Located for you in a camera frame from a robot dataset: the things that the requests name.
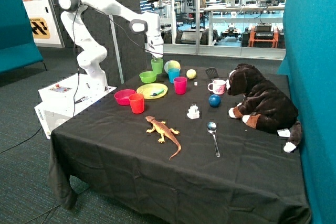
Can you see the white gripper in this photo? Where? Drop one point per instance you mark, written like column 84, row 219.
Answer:
column 154, row 45

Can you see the green plastic cup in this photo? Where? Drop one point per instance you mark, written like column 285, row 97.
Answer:
column 157, row 65

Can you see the pink plastic cup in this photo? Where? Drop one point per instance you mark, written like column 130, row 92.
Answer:
column 180, row 84

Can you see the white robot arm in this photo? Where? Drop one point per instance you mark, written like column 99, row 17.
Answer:
column 92, row 52

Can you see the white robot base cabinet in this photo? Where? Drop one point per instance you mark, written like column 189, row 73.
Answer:
column 58, row 101

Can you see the large pale ball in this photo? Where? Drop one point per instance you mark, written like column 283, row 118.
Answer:
column 171, row 64

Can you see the green plastic bowl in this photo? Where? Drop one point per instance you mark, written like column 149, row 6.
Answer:
column 148, row 76

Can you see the blue plastic cup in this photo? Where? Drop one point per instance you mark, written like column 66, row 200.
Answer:
column 173, row 73

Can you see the yellow tennis ball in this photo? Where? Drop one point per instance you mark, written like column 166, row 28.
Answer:
column 191, row 74

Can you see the yellow plastic plate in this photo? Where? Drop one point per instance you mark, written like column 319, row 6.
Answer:
column 147, row 89

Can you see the green highlighter marker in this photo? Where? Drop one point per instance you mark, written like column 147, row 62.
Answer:
column 157, row 93

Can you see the red plastic cup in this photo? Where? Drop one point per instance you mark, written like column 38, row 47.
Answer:
column 137, row 103

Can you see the pink plastic bowl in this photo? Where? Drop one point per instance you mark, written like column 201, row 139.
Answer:
column 122, row 96

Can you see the black spatula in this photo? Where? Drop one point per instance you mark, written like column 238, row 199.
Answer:
column 212, row 73

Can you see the white pink mug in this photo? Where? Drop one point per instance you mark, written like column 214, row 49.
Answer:
column 217, row 86

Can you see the white power adapter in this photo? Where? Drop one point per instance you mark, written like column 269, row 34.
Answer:
column 193, row 112

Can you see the blue ball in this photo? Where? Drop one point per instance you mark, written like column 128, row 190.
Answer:
column 214, row 100

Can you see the orange toy lizard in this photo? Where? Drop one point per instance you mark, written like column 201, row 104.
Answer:
column 164, row 131

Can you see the black marker pen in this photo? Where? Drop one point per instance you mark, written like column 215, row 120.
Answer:
column 81, row 100

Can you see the metal spoon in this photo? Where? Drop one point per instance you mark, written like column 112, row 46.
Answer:
column 212, row 128

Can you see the black tablecloth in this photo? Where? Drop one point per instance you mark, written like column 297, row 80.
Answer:
column 107, row 146

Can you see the plush dog toy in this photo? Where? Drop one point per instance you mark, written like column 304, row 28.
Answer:
column 264, row 107

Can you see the teal sofa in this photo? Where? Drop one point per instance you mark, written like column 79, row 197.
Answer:
column 18, row 48

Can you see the teal partition wall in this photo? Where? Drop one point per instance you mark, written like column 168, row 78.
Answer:
column 309, row 27

